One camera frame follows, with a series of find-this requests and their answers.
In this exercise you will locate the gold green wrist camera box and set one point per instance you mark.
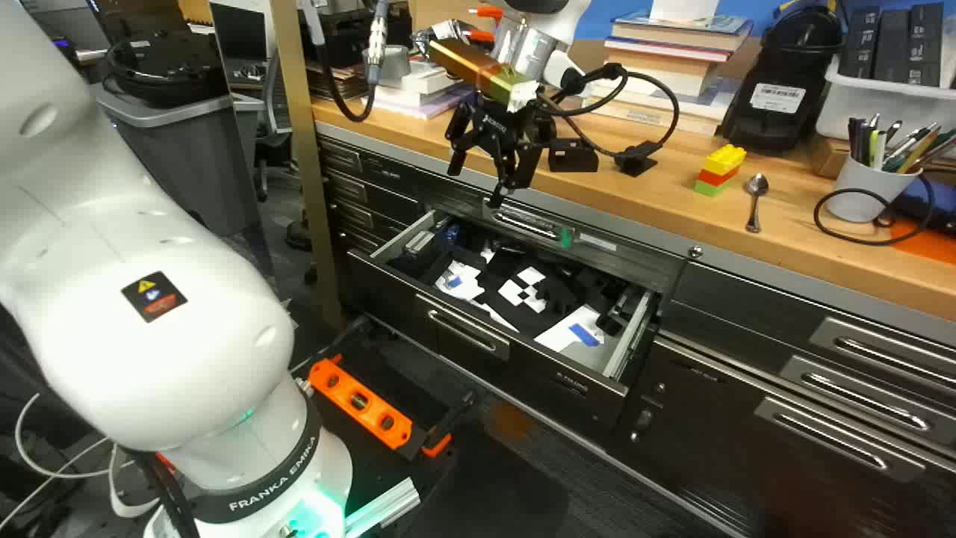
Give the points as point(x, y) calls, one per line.
point(478, 63)

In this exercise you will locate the yellow pencil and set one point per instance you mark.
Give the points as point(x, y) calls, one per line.
point(920, 150)

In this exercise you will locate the white plastic bin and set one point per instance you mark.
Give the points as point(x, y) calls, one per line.
point(876, 109)

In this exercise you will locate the stack of books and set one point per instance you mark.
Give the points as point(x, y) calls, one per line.
point(675, 61)

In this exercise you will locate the green pen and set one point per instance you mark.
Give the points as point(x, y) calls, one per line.
point(876, 148)

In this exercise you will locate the pale green metal plate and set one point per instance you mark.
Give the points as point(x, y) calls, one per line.
point(383, 508)

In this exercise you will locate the black boxes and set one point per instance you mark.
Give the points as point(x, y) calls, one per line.
point(891, 45)

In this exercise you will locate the white pen cup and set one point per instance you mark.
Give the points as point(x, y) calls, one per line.
point(860, 190)

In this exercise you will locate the grey tool drawer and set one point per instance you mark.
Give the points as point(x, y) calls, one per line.
point(597, 384)

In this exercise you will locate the wooden post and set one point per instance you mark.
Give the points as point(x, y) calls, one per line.
point(303, 169)

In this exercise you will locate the cup of pens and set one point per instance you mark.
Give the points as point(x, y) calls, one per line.
point(854, 138)

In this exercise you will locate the black device with white label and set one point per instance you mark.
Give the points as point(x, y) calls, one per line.
point(785, 61)

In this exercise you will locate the yellow green red brick stack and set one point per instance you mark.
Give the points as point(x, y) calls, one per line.
point(717, 169)

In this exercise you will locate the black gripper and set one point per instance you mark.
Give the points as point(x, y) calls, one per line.
point(510, 121)

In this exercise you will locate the grey trash bin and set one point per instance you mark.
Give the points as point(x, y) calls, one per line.
point(188, 159)

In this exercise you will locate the black white checker sheet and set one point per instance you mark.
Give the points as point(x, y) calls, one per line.
point(518, 289)

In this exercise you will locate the metal spoon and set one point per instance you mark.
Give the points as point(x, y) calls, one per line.
point(757, 184)

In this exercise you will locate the black low drawer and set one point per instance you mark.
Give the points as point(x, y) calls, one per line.
point(406, 374)

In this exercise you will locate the white blue box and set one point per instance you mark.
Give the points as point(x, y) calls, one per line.
point(572, 333)

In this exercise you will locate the blue board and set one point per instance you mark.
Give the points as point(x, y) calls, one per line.
point(597, 15)

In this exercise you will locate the orange hex keys blue stand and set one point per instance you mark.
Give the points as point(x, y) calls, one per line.
point(488, 12)

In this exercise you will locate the grey duct tape roll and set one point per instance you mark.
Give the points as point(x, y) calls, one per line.
point(391, 61)

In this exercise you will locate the black drawer cabinet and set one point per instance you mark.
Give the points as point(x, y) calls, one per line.
point(757, 438)

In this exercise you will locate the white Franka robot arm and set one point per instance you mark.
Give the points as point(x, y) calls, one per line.
point(129, 248)

